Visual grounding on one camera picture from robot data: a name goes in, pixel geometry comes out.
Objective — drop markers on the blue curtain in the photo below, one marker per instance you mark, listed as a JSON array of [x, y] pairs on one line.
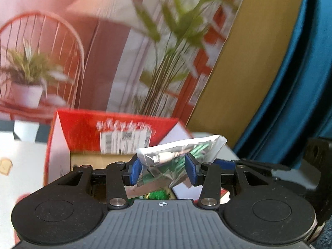
[[298, 70]]

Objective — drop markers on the printed bear table mat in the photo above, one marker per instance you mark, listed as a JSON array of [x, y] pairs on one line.
[[23, 166]]

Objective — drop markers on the printed room scene backdrop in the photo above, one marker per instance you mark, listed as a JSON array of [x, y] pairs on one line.
[[103, 44]]

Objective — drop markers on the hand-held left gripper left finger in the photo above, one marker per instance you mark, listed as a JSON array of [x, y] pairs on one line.
[[135, 172]]

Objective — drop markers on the red cardboard box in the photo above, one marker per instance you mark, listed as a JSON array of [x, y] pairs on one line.
[[83, 132]]

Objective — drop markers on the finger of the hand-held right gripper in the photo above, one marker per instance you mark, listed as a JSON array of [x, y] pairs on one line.
[[224, 162]]

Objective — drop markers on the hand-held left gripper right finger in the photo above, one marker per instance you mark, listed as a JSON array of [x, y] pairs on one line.
[[190, 170]]

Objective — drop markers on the green fuzzy item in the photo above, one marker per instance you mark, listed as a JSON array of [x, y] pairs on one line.
[[158, 195]]

